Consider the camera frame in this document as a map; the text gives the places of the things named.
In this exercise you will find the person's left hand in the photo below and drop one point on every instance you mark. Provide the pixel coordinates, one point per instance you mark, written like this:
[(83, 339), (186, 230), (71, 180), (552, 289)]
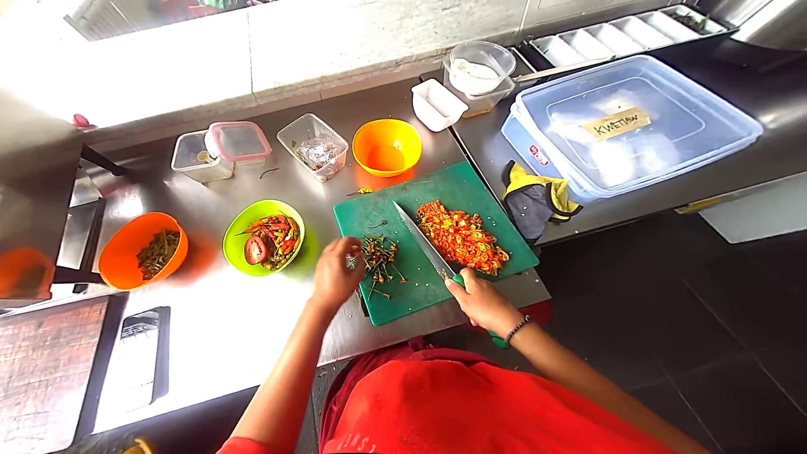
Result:
[(335, 275)]

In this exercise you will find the person's right hand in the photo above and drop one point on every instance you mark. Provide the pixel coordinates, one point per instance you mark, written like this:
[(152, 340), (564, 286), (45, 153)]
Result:
[(488, 302)]

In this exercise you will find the person's right fingers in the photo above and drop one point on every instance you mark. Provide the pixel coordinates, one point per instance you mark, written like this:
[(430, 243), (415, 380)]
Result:
[(459, 285)]

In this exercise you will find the person's left fingers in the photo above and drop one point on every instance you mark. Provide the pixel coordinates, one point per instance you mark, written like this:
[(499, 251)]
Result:
[(350, 252)]

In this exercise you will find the person's right forearm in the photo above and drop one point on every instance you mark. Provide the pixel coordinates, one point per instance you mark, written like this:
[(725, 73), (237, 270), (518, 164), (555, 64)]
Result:
[(586, 383)]

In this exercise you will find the person's left forearm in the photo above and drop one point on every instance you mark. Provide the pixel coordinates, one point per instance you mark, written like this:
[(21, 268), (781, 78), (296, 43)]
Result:
[(292, 369)]

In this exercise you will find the pile of green chili stems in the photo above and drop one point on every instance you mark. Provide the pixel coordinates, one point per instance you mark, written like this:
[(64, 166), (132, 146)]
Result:
[(379, 257)]

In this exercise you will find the pile of chopped chilies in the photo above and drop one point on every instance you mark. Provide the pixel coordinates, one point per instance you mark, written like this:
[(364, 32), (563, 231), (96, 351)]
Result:
[(463, 236)]

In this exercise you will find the green cutting board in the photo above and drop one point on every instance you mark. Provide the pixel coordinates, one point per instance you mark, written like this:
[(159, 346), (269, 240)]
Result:
[(403, 220)]

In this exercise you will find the yellow chili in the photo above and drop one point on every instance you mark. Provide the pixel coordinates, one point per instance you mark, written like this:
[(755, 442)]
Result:
[(362, 190)]

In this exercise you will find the pile of whole red chilies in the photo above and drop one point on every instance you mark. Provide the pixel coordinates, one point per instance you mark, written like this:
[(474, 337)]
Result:
[(282, 239)]

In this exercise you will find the halved tomato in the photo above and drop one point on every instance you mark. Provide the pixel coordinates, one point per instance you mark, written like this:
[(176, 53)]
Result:
[(255, 250)]

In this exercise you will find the yellow-orange bowl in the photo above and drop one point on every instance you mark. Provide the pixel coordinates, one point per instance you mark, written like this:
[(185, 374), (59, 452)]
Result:
[(384, 154)]

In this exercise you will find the crumpled clear plastic bag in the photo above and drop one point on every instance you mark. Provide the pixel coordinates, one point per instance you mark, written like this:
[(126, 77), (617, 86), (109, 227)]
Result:
[(318, 152)]

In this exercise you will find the yellow and gray cloth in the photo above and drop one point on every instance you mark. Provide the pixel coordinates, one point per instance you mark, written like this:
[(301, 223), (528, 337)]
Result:
[(536, 200)]

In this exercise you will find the small dark twig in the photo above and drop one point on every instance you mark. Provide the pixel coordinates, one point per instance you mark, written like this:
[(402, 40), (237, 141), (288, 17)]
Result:
[(268, 170)]

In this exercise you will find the lime green bowl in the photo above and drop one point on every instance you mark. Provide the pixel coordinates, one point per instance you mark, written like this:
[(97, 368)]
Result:
[(236, 220)]

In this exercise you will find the person's body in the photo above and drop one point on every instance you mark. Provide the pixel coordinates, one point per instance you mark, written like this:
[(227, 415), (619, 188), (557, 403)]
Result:
[(435, 410)]

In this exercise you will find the clear rectangular plastic container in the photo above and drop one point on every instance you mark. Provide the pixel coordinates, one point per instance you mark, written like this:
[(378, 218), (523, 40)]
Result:
[(301, 129)]

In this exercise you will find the stainless steel counter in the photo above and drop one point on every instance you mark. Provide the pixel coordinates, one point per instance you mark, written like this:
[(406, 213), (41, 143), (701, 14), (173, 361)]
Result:
[(214, 328), (744, 82)]

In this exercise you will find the clear container with pink-rimmed lid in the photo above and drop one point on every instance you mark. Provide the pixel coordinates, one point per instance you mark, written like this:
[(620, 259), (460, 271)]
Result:
[(238, 141)]

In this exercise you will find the white rectangular plastic tub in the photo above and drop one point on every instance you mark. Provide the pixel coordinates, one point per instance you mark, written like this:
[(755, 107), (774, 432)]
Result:
[(438, 105)]

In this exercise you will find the clear yellowish plastic container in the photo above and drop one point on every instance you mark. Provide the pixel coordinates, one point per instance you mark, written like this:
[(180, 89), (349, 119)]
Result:
[(485, 104)]

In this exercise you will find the clear square plastic container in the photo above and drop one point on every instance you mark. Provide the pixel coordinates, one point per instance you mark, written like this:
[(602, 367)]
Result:
[(189, 156)]

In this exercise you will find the pile of dried brown leaves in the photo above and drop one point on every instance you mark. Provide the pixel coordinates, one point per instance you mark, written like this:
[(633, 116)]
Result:
[(157, 254)]

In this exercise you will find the round clear plastic bowl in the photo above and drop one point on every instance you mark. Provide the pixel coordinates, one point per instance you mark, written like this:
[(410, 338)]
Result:
[(478, 63)]

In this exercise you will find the deep orange bowl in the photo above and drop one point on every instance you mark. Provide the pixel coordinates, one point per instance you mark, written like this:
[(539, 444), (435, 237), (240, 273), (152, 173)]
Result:
[(120, 246)]

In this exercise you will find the black condiment tray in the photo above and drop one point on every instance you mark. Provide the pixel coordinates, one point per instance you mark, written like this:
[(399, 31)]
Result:
[(529, 58)]

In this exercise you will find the wooden stick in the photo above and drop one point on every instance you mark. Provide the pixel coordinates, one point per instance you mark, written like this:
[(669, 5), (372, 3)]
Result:
[(564, 69)]

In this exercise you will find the large blue lidded storage box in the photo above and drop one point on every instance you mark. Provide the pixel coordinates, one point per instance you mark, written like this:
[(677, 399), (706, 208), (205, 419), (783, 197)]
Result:
[(681, 120)]

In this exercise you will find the row of white condiment tubs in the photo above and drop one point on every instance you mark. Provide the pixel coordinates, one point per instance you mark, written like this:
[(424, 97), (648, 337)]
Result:
[(618, 39)]

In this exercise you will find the small pink object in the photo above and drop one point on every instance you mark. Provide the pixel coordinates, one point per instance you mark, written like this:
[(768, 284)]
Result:
[(80, 120)]

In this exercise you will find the brown wooden board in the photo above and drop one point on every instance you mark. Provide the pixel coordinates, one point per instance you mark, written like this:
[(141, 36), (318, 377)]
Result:
[(47, 378)]

